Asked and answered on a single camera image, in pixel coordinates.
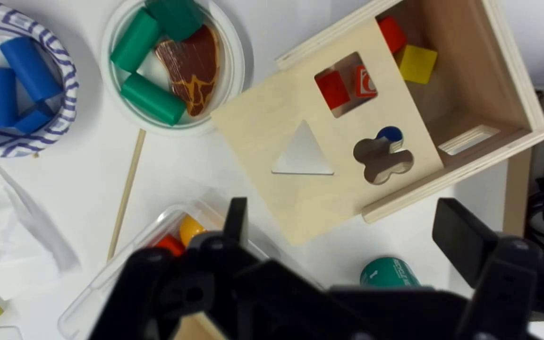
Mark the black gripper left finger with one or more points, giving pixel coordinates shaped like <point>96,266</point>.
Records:
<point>221,294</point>

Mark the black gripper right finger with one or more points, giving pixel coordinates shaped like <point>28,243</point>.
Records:
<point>523,289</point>

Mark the wooden shape sorter lid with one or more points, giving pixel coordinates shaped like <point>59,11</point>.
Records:
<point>272,124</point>

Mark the yellow block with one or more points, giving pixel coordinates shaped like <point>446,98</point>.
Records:
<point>417,62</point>

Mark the orange block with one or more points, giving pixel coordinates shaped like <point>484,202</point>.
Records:
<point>170,243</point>

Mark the dark blue block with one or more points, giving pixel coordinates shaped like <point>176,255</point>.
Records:
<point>389,136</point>

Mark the green cylinder block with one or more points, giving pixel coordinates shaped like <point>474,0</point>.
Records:
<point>151,98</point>
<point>174,17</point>
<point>134,39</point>

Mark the wooden shape sorter box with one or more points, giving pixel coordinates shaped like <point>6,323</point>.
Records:
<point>485,81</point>

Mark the red block white print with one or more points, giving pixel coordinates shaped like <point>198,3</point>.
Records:
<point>365,79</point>

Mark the clear plastic container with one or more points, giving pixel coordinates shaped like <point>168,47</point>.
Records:
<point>104,289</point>

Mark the green cup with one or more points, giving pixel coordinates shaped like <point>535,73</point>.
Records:
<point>387,273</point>

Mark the thin wooden stick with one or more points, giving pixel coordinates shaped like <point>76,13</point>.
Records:
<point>127,190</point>

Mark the clear plastic wrap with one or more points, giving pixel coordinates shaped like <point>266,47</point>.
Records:
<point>13,213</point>

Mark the brown toy steak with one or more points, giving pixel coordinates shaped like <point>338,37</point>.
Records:
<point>193,68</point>

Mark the blue patterned bowl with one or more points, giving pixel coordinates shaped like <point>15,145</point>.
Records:
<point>64,86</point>

